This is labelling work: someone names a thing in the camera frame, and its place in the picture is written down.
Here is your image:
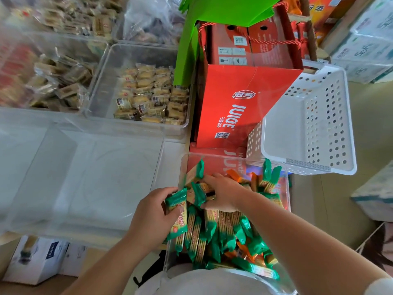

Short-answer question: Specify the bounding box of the person's left hand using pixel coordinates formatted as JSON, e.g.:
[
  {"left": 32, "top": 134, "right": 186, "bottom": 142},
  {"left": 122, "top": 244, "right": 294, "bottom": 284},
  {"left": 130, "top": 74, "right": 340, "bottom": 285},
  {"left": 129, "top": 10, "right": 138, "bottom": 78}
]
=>
[{"left": 130, "top": 187, "right": 185, "bottom": 253}]

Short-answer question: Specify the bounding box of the person's right hand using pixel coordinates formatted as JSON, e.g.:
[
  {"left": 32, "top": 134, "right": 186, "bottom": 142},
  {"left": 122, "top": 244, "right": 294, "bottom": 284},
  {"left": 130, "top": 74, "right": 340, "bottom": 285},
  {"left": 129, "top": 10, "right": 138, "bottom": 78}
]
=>
[{"left": 200, "top": 173, "right": 252, "bottom": 213}]

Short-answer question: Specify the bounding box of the green biscuit packet orange print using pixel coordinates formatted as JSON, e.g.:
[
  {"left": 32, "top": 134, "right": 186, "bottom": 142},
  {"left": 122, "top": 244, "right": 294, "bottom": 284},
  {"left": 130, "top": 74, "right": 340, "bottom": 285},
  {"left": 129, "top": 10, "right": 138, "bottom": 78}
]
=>
[{"left": 165, "top": 188, "right": 188, "bottom": 242}]

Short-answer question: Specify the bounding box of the person's right forearm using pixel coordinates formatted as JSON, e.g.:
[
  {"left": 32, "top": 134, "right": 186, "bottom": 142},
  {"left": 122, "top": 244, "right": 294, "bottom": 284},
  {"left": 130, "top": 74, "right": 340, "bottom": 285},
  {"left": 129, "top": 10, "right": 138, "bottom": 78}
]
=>
[{"left": 236, "top": 190, "right": 392, "bottom": 295}]

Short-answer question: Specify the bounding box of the person's left forearm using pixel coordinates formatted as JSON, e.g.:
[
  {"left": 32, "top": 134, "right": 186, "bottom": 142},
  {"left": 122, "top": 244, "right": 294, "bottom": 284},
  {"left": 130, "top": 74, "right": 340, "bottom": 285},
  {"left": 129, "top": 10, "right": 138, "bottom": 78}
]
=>
[{"left": 61, "top": 233, "right": 169, "bottom": 295}]

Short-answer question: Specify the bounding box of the pile of green snack packets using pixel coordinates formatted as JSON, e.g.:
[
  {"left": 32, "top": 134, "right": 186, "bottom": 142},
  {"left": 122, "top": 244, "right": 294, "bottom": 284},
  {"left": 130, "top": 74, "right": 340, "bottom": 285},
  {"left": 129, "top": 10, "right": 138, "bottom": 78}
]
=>
[{"left": 174, "top": 158, "right": 285, "bottom": 280}]

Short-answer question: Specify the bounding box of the orange snack packet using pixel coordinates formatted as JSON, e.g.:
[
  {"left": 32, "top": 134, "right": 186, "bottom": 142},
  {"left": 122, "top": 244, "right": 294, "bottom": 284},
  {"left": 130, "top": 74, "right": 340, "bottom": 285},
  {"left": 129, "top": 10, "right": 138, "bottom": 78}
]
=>
[
  {"left": 227, "top": 169, "right": 244, "bottom": 183},
  {"left": 224, "top": 242, "right": 257, "bottom": 265}
]

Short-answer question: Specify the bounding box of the red juice carton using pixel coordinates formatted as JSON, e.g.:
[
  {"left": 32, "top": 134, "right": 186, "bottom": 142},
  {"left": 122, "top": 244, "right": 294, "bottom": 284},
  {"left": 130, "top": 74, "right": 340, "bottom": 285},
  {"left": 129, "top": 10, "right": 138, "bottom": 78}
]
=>
[
  {"left": 189, "top": 142, "right": 247, "bottom": 177},
  {"left": 196, "top": 64, "right": 303, "bottom": 148}
]

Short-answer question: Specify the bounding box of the clear plastic bin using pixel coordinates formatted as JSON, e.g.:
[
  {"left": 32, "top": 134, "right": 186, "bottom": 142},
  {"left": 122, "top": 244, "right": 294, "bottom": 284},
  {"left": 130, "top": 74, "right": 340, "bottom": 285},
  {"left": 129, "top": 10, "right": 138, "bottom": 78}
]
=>
[{"left": 164, "top": 152, "right": 298, "bottom": 295}]

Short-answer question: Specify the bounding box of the large empty clear bin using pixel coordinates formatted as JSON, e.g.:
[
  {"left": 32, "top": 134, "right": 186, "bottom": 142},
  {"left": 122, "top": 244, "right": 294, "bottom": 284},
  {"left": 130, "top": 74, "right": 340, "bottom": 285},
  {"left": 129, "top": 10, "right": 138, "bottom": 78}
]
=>
[{"left": 0, "top": 107, "right": 188, "bottom": 241}]

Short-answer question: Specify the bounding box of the small white box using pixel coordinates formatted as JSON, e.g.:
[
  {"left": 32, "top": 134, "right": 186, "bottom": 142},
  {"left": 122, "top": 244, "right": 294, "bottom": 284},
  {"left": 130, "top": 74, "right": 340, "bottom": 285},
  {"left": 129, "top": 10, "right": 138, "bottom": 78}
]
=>
[{"left": 59, "top": 243, "right": 88, "bottom": 277}]

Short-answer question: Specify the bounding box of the pile of yellow pastry packets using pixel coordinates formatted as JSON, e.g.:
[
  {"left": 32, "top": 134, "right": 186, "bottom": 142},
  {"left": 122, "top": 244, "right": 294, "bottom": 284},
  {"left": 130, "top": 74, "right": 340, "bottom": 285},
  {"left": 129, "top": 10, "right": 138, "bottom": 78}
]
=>
[{"left": 113, "top": 64, "right": 190, "bottom": 125}]

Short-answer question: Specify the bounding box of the white perforated plastic basket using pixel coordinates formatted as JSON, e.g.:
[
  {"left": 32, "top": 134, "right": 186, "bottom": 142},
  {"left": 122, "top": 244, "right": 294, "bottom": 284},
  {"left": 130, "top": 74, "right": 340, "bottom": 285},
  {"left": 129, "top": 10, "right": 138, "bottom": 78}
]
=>
[{"left": 246, "top": 59, "right": 358, "bottom": 176}]

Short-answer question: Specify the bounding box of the clear bin with yellow pastries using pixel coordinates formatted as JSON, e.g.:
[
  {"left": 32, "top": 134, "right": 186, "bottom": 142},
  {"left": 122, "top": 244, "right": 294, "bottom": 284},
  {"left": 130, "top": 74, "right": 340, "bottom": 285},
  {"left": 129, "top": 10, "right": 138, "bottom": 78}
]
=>
[{"left": 85, "top": 43, "right": 193, "bottom": 136}]

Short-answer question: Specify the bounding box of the white appliance box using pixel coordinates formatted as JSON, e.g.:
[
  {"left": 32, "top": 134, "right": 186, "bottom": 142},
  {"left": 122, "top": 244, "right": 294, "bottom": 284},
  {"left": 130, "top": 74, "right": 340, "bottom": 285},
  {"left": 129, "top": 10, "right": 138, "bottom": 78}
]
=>
[{"left": 2, "top": 236, "right": 70, "bottom": 286}]

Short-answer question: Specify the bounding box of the white and teal carton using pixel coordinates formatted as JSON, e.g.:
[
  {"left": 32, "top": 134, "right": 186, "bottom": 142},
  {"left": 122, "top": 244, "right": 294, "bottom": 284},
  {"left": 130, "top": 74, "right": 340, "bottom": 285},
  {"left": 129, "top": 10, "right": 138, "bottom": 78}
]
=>
[{"left": 351, "top": 161, "right": 393, "bottom": 223}]

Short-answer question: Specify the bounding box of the green paper bag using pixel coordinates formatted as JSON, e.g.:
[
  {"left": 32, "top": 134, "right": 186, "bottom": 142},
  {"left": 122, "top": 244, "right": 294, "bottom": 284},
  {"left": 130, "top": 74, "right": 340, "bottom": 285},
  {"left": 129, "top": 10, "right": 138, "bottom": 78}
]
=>
[{"left": 173, "top": 0, "right": 281, "bottom": 87}]

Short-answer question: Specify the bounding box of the pile of brown snack packets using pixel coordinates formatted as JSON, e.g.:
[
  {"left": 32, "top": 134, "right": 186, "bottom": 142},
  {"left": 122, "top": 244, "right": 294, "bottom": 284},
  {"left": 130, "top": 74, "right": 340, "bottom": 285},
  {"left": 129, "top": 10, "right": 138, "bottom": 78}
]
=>
[{"left": 25, "top": 47, "right": 97, "bottom": 113}]

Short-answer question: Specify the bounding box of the clear plastic bag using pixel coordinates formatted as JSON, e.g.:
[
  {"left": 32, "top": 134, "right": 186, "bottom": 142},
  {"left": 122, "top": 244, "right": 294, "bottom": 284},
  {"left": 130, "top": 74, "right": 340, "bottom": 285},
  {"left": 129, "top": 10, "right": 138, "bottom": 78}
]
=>
[{"left": 122, "top": 0, "right": 185, "bottom": 46}]

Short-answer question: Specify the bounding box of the clear bin with brown snacks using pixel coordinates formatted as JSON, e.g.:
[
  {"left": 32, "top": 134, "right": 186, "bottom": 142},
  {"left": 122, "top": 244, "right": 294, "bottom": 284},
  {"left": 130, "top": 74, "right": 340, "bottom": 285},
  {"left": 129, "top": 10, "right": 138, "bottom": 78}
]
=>
[{"left": 0, "top": 30, "right": 108, "bottom": 115}]

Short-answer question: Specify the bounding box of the pile of pale snack packets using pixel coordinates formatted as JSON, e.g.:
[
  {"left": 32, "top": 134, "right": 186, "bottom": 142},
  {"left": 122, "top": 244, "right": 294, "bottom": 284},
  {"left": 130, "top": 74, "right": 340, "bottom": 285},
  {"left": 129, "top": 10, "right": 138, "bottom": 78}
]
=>
[{"left": 32, "top": 0, "right": 124, "bottom": 38}]

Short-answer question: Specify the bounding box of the orange printed carton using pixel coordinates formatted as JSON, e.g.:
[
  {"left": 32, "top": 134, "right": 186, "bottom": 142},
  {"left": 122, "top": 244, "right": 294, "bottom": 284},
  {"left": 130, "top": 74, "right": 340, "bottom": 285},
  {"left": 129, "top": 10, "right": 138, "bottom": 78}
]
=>
[{"left": 308, "top": 0, "right": 360, "bottom": 45}]

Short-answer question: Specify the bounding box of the stack of white tissue cartons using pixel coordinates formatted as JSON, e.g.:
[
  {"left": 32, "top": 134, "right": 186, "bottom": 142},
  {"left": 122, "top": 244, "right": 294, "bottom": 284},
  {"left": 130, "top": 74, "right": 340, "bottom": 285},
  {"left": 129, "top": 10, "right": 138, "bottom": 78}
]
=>
[{"left": 330, "top": 0, "right": 393, "bottom": 85}]

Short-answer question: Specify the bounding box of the clear bin with pale snacks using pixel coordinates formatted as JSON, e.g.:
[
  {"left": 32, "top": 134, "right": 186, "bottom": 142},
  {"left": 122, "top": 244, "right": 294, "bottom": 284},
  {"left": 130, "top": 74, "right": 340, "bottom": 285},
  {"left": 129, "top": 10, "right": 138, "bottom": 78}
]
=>
[{"left": 0, "top": 0, "right": 125, "bottom": 44}]

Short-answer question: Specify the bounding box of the red gift box rope handle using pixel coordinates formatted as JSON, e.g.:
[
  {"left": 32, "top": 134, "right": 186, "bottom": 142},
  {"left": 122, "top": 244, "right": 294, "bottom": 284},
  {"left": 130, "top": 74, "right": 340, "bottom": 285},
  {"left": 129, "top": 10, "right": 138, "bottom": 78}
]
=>
[{"left": 198, "top": 8, "right": 304, "bottom": 70}]

